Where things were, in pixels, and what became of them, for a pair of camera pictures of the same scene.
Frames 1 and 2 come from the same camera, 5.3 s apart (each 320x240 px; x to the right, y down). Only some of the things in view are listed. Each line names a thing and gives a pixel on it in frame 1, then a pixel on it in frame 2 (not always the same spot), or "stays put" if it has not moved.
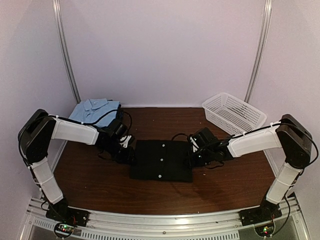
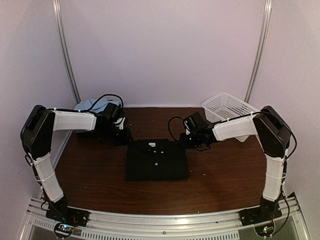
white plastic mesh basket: [232, 115] stays put
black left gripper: [127, 158] -> [124, 141]
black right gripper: [195, 165] -> [184, 143]
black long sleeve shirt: [163, 160] stays put
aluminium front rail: [292, 224] stays put
